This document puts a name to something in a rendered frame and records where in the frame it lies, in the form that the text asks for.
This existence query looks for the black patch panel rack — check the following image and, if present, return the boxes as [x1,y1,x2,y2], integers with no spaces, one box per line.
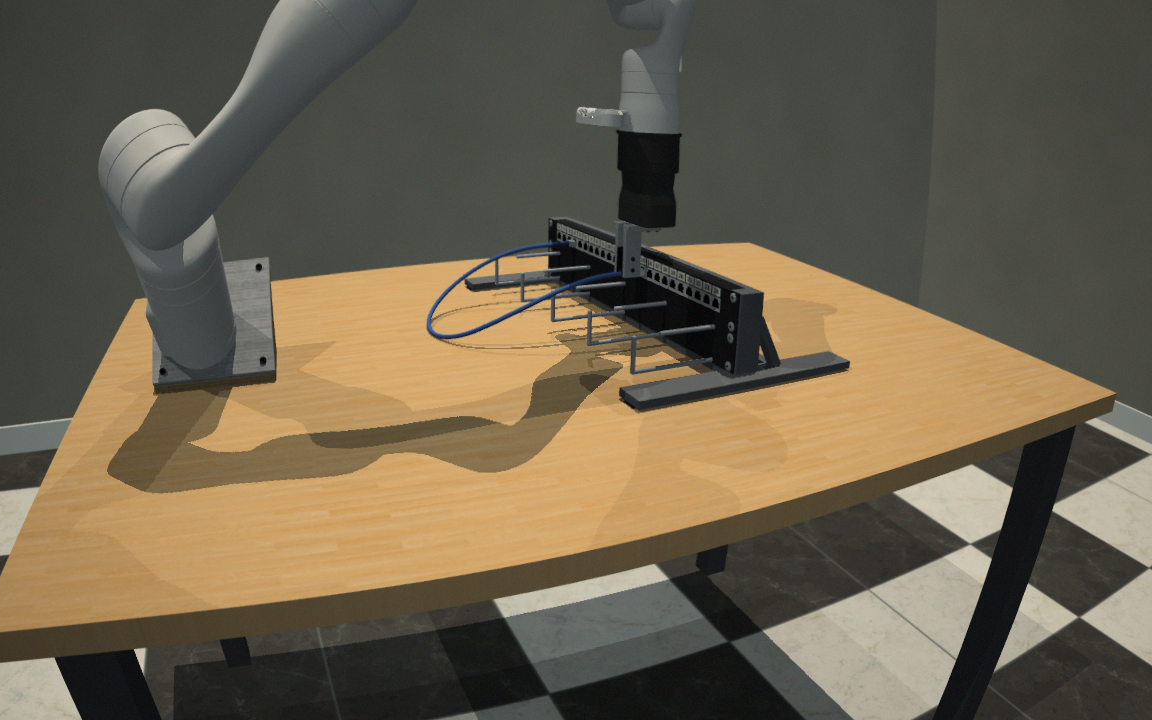
[465,217,850,410]

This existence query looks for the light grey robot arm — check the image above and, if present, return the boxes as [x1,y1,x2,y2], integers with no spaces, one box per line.
[98,0,695,369]

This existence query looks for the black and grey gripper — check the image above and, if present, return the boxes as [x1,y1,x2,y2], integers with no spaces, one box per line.
[576,92,682,278]

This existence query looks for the blue patch cord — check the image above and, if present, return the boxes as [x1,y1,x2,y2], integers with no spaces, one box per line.
[427,242,622,339]

